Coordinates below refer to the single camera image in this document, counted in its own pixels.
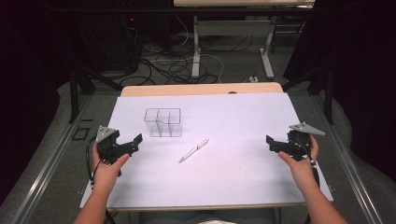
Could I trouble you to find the person's right hand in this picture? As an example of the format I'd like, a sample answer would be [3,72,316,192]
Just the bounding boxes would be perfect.
[277,134,320,189]

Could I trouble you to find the black metal stand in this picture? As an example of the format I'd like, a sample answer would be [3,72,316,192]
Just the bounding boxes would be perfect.
[281,62,336,126]
[68,55,124,124]

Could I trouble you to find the black computer tower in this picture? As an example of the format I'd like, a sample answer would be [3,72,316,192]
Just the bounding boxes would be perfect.
[121,14,143,74]

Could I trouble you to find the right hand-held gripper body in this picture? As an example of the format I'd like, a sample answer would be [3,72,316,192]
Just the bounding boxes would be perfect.
[285,121,326,162]

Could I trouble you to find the clear plastic divided organizer box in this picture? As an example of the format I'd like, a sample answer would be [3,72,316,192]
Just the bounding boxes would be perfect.
[143,107,183,138]

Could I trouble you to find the right hand-held gripper black cable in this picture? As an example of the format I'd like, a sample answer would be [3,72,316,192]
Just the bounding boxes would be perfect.
[297,136,321,189]

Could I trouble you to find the white desk with metal legs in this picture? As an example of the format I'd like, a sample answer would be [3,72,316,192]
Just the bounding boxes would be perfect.
[173,0,317,80]

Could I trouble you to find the hand-held gripper black cable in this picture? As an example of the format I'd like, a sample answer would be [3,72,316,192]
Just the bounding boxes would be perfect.
[297,136,321,189]
[85,135,104,189]

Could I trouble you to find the aluminium floor rail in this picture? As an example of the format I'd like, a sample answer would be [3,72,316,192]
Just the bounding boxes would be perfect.
[8,94,95,224]
[307,92,385,224]

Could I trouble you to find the tangle of floor cables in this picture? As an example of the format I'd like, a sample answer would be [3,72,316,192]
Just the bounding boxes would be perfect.
[119,15,254,87]

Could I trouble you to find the left hand-held gripper black cable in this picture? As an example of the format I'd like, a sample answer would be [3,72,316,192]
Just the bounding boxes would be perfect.
[85,135,104,189]

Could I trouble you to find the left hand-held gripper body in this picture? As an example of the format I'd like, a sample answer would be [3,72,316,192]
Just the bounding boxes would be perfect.
[95,125,133,165]

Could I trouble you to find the white pen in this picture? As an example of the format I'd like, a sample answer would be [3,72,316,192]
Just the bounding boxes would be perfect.
[177,137,210,163]

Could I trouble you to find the person's left hand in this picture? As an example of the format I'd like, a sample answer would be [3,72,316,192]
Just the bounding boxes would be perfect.
[92,145,131,191]

